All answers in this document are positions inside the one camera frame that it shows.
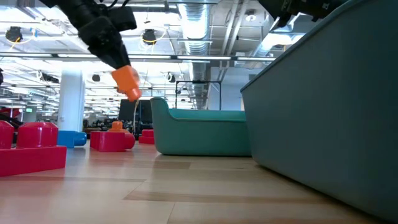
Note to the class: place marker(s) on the small red toy block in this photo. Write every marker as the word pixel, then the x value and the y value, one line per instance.
pixel 146 137

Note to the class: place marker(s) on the dark grey-green plastic bin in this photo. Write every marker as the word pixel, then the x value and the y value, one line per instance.
pixel 326 109

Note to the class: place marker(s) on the orange toy building block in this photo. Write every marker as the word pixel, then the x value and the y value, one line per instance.
pixel 126 82
pixel 117 126

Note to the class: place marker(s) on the teal plastic bin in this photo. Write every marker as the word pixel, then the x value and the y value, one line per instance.
pixel 202 133

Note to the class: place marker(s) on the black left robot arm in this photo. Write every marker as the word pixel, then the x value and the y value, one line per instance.
pixel 77 9

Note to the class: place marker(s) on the large red toy block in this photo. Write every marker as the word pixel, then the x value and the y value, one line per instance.
pixel 109 141

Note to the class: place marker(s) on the silver ventilation duct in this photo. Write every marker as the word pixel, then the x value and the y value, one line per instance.
pixel 196 28

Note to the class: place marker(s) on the blue toy building block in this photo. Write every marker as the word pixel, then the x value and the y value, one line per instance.
pixel 70 139

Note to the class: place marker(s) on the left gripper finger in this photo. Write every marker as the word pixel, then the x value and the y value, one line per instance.
pixel 115 57

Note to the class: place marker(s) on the red toy building block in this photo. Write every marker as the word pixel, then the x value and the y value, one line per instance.
pixel 31 149

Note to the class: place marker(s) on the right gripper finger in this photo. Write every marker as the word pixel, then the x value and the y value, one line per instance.
pixel 276 11

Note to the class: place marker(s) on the white round column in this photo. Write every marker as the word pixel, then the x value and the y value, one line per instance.
pixel 71 99

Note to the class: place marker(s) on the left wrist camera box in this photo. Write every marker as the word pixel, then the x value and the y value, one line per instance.
pixel 122 18

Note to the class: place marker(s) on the black monitor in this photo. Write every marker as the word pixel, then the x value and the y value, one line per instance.
pixel 127 110

